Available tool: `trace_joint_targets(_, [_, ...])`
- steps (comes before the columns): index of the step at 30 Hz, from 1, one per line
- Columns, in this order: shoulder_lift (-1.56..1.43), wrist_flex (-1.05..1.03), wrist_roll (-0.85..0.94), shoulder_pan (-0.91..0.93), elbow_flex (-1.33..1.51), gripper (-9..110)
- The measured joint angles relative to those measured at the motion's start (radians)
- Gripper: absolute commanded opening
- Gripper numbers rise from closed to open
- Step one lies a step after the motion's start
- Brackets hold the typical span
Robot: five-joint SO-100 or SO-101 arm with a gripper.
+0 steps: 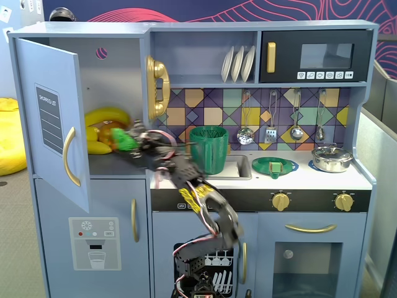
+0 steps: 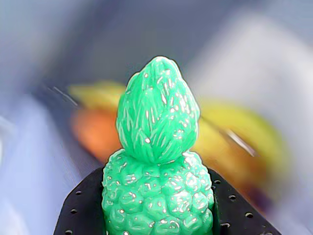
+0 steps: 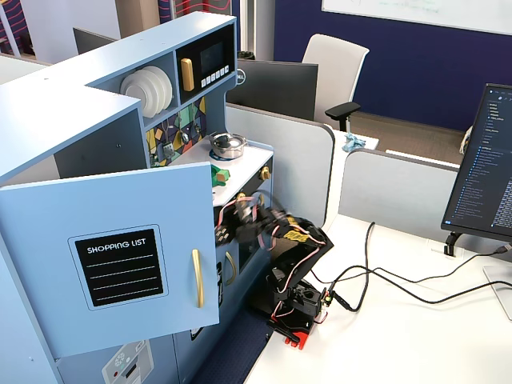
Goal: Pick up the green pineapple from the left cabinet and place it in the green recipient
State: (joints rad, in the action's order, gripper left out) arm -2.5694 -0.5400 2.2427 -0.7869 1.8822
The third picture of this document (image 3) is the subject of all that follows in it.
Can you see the blue shopping list cabinet door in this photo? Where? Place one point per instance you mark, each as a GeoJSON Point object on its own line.
{"type": "Point", "coordinates": [40, 240]}

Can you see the gold stove knob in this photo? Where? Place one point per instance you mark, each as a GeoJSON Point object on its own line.
{"type": "Point", "coordinates": [240, 197]}
{"type": "Point", "coordinates": [265, 173]}

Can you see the red table clamp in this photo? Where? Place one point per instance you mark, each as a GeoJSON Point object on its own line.
{"type": "Point", "coordinates": [304, 338]}

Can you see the large white plate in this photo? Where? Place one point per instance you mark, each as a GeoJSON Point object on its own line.
{"type": "Point", "coordinates": [168, 90]}

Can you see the tall grey desk divider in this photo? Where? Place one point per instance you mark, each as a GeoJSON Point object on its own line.
{"type": "Point", "coordinates": [296, 168]}

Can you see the dark poster red waves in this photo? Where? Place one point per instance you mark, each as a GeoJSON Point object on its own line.
{"type": "Point", "coordinates": [192, 7]}

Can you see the white whiteboard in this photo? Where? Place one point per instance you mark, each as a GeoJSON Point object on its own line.
{"type": "Point", "coordinates": [440, 12]}

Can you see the computer monitor showing code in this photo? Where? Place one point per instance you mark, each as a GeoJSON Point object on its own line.
{"type": "Point", "coordinates": [484, 168]}

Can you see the white yellow fabric bundle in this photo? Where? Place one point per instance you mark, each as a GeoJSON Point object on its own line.
{"type": "Point", "coordinates": [467, 140]}

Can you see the black Dell monitor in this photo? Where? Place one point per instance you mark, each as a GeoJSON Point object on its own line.
{"type": "Point", "coordinates": [276, 88]}

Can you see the steel pot lid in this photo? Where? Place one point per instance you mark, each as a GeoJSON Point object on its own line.
{"type": "Point", "coordinates": [225, 140]}

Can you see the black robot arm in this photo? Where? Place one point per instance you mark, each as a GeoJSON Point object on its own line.
{"type": "Point", "coordinates": [316, 248]}

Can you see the green toy block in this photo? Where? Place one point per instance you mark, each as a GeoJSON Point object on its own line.
{"type": "Point", "coordinates": [222, 176]}

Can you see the crumpled blue cloth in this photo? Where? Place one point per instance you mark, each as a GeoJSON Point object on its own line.
{"type": "Point", "coordinates": [352, 143]}

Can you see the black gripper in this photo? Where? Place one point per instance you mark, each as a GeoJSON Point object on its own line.
{"type": "Point", "coordinates": [238, 233]}

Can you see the white stacked plates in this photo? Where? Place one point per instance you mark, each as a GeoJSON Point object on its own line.
{"type": "Point", "coordinates": [157, 98]}

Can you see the white office chair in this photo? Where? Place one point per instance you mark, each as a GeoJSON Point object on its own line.
{"type": "Point", "coordinates": [332, 60]}

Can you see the blue toy kitchen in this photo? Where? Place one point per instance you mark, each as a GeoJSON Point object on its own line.
{"type": "Point", "coordinates": [40, 120]}

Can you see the silver monitor base plate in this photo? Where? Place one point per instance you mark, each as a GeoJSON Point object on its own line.
{"type": "Point", "coordinates": [500, 288]}

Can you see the grey metal pillar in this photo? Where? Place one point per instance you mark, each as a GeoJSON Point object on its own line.
{"type": "Point", "coordinates": [256, 28]}

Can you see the dark unbranded monitor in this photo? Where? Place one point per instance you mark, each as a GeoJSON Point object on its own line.
{"type": "Point", "coordinates": [90, 42]}

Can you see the steel toy pot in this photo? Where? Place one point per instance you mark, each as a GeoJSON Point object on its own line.
{"type": "Point", "coordinates": [230, 151]}

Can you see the black toy microwave door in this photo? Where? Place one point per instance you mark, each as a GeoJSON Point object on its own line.
{"type": "Point", "coordinates": [212, 60]}

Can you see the small white plate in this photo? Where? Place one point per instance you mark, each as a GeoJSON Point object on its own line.
{"type": "Point", "coordinates": [134, 93]}

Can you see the low grey desk divider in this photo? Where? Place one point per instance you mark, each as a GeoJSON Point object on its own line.
{"type": "Point", "coordinates": [392, 192]}

